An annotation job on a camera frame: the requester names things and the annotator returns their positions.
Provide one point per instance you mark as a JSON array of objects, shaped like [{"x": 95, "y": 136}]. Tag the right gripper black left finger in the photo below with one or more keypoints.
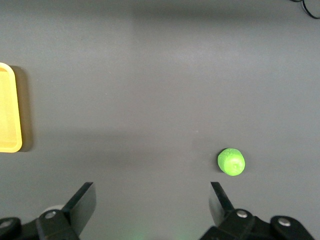
[{"x": 80, "y": 207}]

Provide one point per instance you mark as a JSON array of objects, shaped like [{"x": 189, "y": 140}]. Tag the green apple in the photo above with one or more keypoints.
[{"x": 231, "y": 162}]

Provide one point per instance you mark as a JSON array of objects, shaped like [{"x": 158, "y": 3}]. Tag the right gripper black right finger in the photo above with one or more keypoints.
[{"x": 221, "y": 205}]

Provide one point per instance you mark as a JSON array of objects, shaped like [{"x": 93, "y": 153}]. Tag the yellow plastic tray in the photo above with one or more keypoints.
[{"x": 8, "y": 107}]

